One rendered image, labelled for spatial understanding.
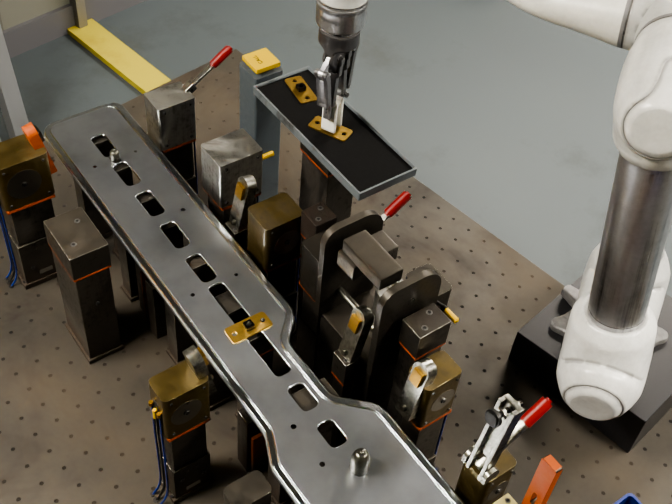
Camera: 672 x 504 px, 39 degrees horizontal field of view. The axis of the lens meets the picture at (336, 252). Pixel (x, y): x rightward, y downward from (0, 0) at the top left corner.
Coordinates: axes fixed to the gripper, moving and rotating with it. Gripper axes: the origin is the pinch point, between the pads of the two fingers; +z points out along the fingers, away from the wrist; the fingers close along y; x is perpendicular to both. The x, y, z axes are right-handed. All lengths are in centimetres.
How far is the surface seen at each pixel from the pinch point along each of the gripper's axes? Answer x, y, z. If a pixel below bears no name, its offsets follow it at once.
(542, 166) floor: 15, -150, 120
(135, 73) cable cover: -141, -105, 117
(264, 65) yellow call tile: -21.8, -9.8, 4.1
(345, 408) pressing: 30, 45, 20
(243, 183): -9.3, 17.1, 10.2
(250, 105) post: -23.8, -7.7, 14.3
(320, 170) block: 0.2, 3.6, 12.3
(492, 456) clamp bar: 56, 47, 9
